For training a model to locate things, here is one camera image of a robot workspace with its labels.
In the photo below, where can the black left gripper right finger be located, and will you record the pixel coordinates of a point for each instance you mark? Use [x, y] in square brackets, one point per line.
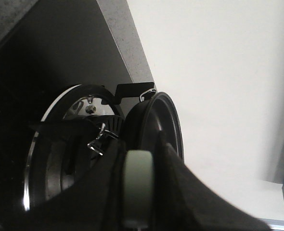
[184, 203]

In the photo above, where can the left black pan support grate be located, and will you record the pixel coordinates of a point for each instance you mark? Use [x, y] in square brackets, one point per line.
[75, 111]

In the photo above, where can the black glass gas cooktop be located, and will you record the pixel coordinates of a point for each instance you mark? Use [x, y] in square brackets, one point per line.
[45, 47]

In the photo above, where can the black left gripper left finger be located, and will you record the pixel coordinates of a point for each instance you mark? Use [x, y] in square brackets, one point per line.
[91, 204]

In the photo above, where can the black frying pan mint handle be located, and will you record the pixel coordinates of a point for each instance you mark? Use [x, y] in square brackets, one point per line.
[143, 125]

